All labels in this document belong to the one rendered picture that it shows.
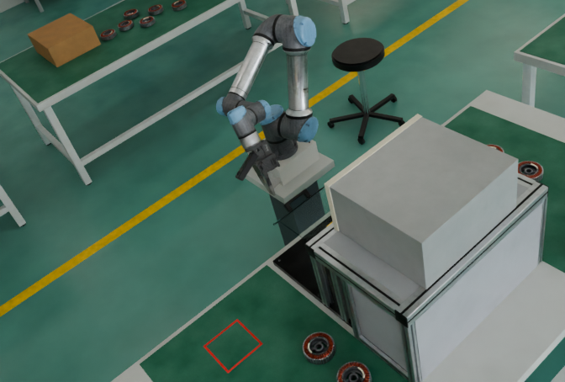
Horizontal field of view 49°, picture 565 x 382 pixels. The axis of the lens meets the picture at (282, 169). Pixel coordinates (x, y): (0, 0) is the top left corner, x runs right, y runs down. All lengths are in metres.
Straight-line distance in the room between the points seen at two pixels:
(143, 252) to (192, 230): 0.33
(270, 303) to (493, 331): 0.80
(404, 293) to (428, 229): 0.23
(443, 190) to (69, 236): 2.95
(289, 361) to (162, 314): 1.44
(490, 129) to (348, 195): 1.25
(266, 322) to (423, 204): 0.83
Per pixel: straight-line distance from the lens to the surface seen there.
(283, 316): 2.34
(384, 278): 1.90
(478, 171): 1.91
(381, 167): 1.95
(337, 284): 2.08
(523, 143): 2.90
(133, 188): 4.42
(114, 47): 4.55
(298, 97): 2.61
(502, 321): 2.26
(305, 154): 2.85
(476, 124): 3.01
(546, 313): 2.29
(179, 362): 2.36
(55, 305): 3.93
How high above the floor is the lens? 2.59
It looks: 39 degrees down
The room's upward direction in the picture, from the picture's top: 16 degrees counter-clockwise
